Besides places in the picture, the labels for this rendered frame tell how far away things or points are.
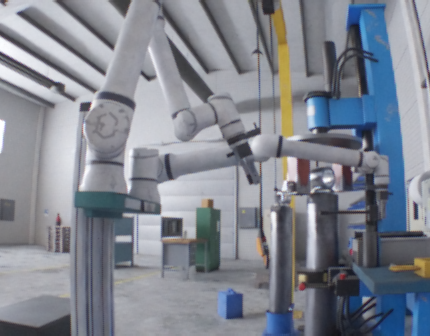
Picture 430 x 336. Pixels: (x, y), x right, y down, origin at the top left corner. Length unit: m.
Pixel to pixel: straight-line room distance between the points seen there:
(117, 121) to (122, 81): 0.15
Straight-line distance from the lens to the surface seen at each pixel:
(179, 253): 8.10
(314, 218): 2.25
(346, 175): 2.45
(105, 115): 1.14
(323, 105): 2.40
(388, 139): 2.35
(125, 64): 1.24
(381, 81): 2.48
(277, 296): 3.65
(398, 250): 1.88
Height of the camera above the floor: 1.28
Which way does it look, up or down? 9 degrees up
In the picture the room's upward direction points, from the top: 1 degrees clockwise
